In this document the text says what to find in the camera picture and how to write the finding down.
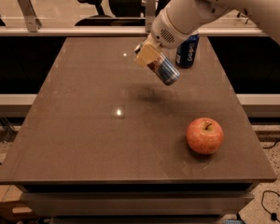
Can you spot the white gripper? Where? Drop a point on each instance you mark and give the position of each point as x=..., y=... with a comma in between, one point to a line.
x=160, y=32

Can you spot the red bull can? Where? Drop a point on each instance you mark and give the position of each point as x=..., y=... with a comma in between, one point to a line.
x=164, y=70

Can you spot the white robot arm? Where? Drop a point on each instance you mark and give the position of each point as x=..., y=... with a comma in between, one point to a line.
x=264, y=13

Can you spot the blue pepsi can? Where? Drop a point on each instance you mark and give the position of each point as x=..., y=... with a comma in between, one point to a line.
x=185, y=53

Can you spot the black office chair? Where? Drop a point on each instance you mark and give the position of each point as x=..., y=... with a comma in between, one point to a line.
x=124, y=13

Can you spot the brown table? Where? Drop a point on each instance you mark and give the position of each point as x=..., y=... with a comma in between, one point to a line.
x=106, y=139

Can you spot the red apple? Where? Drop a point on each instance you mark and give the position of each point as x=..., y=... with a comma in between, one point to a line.
x=204, y=136

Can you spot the middle metal bracket post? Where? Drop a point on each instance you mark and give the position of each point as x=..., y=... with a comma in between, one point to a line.
x=150, y=14

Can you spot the metal bracket post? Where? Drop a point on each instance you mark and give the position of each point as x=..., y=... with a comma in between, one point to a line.
x=150, y=14
x=33, y=23

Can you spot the left metal bracket post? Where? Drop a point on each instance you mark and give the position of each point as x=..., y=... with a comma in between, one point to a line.
x=33, y=23

